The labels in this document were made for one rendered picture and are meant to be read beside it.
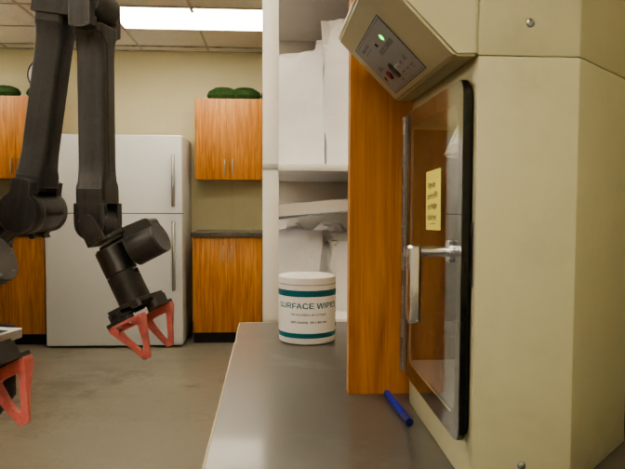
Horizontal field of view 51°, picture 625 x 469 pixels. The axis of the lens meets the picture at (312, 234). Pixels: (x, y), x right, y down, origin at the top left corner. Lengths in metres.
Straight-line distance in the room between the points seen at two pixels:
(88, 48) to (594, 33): 0.81
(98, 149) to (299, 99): 1.03
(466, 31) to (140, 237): 0.67
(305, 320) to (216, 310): 4.37
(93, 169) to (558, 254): 0.79
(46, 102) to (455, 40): 0.77
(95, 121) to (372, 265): 0.54
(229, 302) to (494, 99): 5.14
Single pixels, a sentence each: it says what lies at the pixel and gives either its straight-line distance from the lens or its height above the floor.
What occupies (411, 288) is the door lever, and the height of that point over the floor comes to 1.16.
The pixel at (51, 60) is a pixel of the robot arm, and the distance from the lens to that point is 1.26.
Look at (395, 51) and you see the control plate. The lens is 0.86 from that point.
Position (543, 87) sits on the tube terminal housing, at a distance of 0.75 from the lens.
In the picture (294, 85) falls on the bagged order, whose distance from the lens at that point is 2.12.
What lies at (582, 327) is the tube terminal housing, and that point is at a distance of 0.79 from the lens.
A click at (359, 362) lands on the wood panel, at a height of 0.99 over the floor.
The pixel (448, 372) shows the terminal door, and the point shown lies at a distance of 0.78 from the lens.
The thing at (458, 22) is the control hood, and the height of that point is 1.44.
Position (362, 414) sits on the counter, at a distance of 1.01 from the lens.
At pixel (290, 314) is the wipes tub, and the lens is 1.45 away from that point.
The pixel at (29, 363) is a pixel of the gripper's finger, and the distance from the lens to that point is 0.87.
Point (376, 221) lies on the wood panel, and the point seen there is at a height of 1.22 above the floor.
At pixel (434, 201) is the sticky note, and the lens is 0.83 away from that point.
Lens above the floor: 1.26
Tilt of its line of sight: 3 degrees down
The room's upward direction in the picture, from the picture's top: straight up
